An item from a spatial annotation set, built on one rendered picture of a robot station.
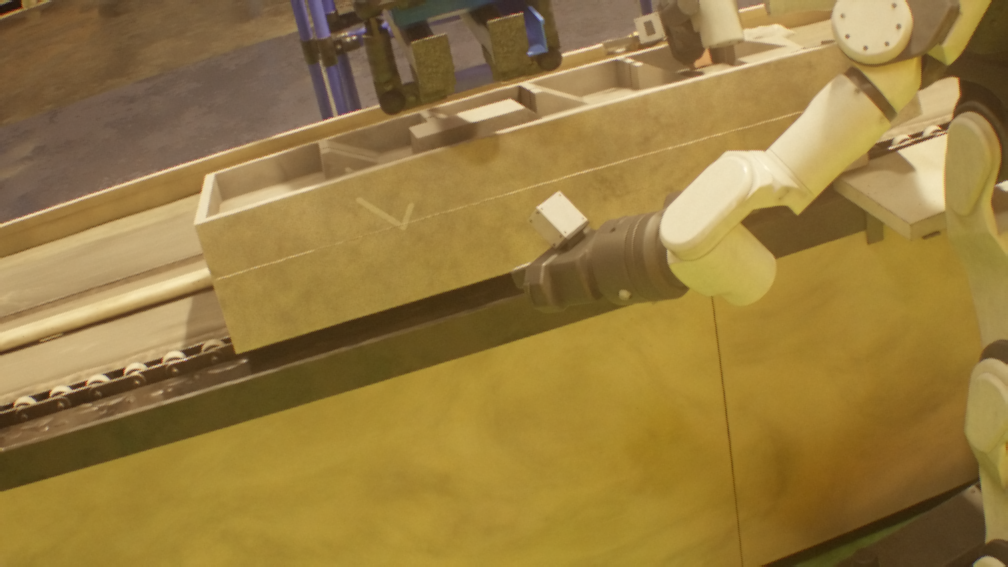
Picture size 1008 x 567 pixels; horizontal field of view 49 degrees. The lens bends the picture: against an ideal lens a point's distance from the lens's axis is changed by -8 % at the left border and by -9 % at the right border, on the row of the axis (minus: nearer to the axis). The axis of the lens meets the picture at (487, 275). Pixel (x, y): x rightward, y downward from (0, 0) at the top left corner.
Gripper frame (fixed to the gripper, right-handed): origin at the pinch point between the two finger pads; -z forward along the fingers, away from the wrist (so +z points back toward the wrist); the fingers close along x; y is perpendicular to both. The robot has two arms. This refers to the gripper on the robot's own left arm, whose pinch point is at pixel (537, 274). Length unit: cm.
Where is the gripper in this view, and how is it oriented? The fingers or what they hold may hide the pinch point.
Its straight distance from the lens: 128.7
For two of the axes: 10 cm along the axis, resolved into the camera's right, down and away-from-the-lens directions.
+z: 7.2, -1.1, -6.9
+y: -3.8, -8.9, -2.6
